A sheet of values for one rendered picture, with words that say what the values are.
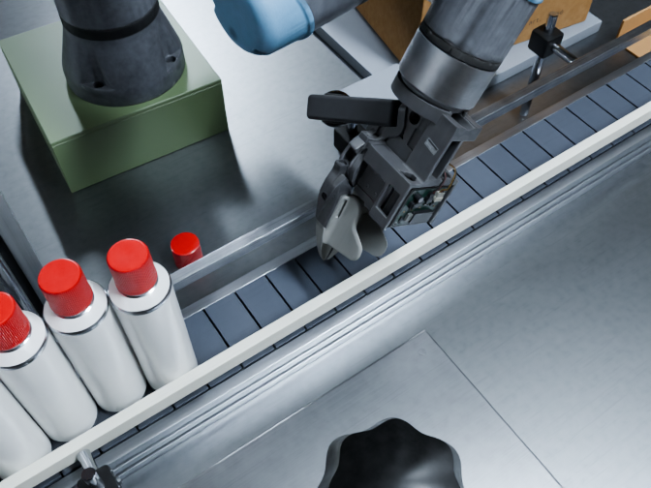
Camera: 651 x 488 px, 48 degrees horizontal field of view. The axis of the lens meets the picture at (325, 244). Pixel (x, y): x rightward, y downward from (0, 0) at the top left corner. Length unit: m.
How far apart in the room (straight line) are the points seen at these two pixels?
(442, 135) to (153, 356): 0.32
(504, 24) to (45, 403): 0.48
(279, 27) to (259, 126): 0.47
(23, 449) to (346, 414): 0.29
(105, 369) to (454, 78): 0.38
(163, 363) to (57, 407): 0.09
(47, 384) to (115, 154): 0.40
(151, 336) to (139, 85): 0.38
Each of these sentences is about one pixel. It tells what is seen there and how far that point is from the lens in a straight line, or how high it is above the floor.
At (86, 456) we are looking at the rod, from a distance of 0.70.
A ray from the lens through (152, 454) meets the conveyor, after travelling 0.76.
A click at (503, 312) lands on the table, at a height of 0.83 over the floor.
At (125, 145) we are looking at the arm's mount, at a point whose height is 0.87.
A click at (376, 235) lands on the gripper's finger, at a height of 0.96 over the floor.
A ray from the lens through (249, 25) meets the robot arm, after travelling 0.56.
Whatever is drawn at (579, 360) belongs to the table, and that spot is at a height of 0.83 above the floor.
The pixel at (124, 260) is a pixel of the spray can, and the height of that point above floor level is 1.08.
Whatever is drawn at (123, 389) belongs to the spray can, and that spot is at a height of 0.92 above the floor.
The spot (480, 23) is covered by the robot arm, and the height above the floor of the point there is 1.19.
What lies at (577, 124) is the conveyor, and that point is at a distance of 0.99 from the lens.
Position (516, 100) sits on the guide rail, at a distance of 0.88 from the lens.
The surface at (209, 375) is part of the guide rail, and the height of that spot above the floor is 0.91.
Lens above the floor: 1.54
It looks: 54 degrees down
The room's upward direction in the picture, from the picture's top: straight up
